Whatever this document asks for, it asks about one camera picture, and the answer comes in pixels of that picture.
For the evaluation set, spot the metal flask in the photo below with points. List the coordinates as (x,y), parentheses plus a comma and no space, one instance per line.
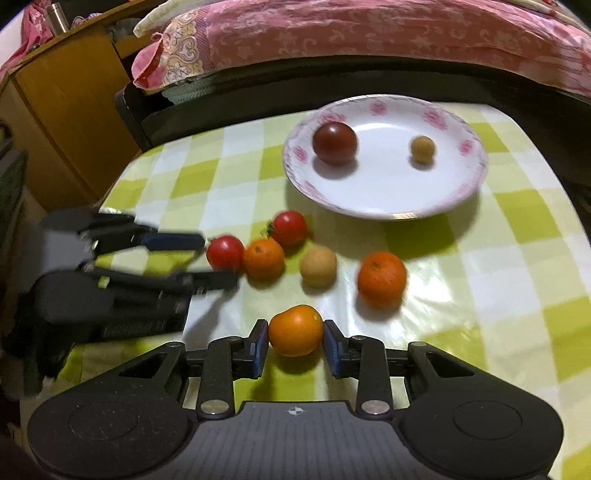
(57,17)

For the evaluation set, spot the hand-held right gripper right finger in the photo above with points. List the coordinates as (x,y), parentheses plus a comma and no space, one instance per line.
(332,349)

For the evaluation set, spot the white plate with pink flowers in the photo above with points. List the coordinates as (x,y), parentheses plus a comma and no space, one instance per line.
(392,184)

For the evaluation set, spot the brown wooden cabinet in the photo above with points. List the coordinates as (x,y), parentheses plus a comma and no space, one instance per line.
(69,115)

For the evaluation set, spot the pink cartoon quilt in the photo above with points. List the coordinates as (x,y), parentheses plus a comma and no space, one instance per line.
(157,18)

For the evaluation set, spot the dark red tomato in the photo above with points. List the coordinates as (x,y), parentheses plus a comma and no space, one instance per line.
(335,143)

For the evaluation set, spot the tan longan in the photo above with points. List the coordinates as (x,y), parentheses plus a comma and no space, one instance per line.
(422,148)
(318,266)

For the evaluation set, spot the pink cloth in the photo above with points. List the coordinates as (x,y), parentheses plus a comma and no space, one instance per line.
(36,23)

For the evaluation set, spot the red cherry tomato with stem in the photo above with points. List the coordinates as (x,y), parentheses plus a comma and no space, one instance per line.
(290,228)

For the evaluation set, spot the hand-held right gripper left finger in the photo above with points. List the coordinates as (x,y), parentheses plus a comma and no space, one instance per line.
(261,349)

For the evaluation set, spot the mandarin orange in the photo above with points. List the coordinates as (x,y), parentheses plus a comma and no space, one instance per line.
(263,258)
(295,330)
(382,279)

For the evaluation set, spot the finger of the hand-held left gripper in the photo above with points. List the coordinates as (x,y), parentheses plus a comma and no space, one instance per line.
(217,279)
(175,240)

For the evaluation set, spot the mattress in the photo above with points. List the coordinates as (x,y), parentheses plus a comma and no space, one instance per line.
(184,91)

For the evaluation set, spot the dark wooden bed frame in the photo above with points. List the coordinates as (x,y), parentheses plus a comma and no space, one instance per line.
(277,87)

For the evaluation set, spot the pink floral bed sheet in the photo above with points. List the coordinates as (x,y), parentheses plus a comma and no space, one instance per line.
(369,37)

